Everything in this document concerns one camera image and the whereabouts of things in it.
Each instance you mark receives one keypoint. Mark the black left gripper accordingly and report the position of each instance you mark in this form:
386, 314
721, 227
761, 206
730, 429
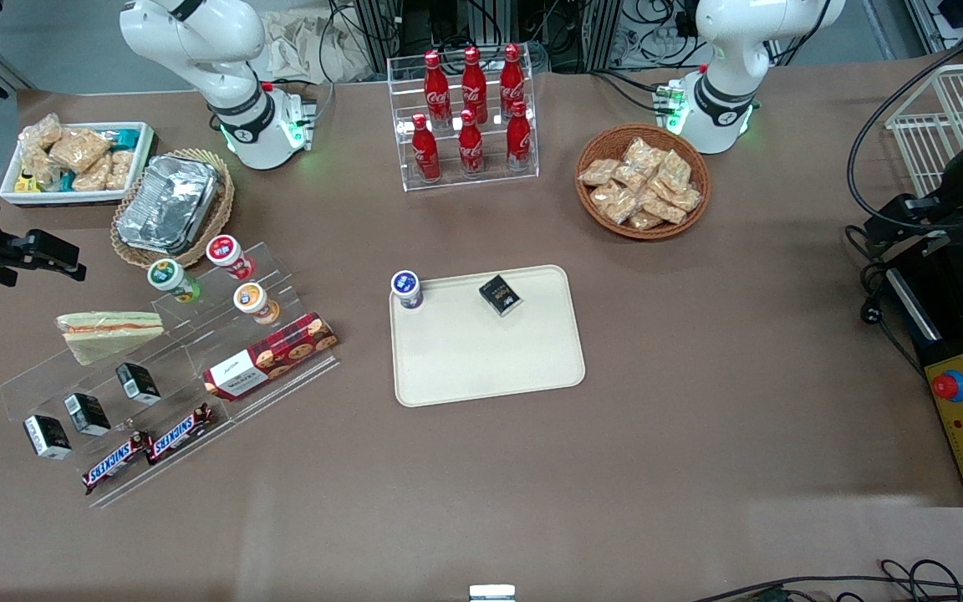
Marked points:
952, 198

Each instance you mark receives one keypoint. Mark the triangle sandwich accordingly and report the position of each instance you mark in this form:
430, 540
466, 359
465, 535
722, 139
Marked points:
109, 333

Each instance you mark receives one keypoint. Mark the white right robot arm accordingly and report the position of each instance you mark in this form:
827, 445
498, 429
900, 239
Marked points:
231, 50

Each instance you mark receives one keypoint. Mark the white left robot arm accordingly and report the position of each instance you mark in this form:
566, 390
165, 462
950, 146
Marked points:
724, 58

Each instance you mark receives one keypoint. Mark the beige plastic tray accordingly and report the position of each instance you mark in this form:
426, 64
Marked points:
481, 359

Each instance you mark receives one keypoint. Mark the yellow snack packet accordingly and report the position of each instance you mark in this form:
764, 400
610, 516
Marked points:
26, 182

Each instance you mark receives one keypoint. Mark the clear-wrapped peanut brittle packet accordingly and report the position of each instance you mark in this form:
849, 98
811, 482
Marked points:
93, 176
613, 203
120, 170
38, 165
685, 199
629, 177
675, 170
41, 132
645, 221
598, 172
640, 152
78, 149
664, 209

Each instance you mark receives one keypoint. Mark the black equipment base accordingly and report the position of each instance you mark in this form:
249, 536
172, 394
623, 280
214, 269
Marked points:
941, 326

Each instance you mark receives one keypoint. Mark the green lid yogurt cup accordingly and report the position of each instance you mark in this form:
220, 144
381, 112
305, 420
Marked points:
170, 279

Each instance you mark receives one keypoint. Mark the aluminium foil container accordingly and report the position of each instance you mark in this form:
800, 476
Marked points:
168, 205

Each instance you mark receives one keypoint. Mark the white rectangular snack bin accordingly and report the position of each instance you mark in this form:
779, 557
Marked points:
143, 167

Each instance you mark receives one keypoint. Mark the teal snack packet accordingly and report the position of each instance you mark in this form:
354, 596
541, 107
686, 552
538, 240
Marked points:
128, 138

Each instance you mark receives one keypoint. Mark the black tissue box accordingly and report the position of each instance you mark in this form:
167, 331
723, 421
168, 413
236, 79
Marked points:
501, 295
87, 414
47, 437
139, 383

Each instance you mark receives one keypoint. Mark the red emergency stop button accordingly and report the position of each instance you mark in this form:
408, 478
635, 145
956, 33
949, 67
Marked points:
950, 386

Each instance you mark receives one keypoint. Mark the clear acrylic tiered stand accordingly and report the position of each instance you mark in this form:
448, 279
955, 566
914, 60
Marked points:
189, 368

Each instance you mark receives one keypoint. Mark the red lid yogurt cup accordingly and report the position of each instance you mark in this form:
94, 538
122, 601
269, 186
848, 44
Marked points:
229, 254

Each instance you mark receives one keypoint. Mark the flat wicker basket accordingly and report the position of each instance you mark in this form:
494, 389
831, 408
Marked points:
226, 209

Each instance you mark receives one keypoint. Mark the orange lid yogurt cup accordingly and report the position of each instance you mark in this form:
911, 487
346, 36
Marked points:
254, 303

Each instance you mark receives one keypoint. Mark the snickers bar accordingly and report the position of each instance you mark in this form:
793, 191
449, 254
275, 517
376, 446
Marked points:
116, 462
180, 433

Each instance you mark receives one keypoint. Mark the red cookie box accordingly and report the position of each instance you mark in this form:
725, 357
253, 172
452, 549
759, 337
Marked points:
272, 355

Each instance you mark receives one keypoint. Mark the crumpled beige cloth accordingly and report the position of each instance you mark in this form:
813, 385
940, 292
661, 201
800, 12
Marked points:
298, 46

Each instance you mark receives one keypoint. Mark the round brown wicker basket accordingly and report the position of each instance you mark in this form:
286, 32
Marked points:
598, 146

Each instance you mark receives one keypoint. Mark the blue lid yogurt cup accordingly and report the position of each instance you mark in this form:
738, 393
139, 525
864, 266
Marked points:
407, 289

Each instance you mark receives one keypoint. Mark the red cola bottle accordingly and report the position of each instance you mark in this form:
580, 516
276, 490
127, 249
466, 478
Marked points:
425, 155
474, 88
512, 84
518, 142
436, 92
471, 149

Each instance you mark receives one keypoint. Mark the aluminium profile rack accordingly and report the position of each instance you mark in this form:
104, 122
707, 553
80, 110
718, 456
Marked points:
582, 29

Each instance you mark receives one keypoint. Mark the clear acrylic bottle rack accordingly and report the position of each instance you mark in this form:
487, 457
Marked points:
490, 176

